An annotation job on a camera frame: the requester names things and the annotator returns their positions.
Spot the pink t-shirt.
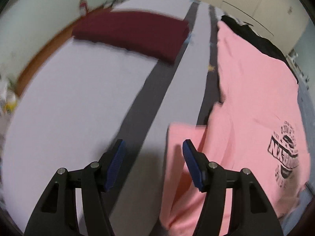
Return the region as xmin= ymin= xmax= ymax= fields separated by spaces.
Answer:
xmin=160 ymin=21 xmax=310 ymax=235

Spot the white detergent bottle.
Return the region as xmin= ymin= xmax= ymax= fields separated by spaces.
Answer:
xmin=5 ymin=90 xmax=18 ymax=114

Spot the striped grey bed sheet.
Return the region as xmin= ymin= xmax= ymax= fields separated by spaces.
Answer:
xmin=2 ymin=0 xmax=241 ymax=235

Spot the black garment on bed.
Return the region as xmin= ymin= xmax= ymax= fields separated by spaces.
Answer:
xmin=221 ymin=15 xmax=298 ymax=83

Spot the dark red folded garment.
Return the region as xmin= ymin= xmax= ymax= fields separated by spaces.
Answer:
xmin=72 ymin=11 xmax=190 ymax=64

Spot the cream wardrobe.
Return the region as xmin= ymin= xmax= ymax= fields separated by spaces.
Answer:
xmin=201 ymin=0 xmax=309 ymax=54

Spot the red fire extinguisher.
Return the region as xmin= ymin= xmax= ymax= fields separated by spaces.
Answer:
xmin=79 ymin=0 xmax=89 ymax=17

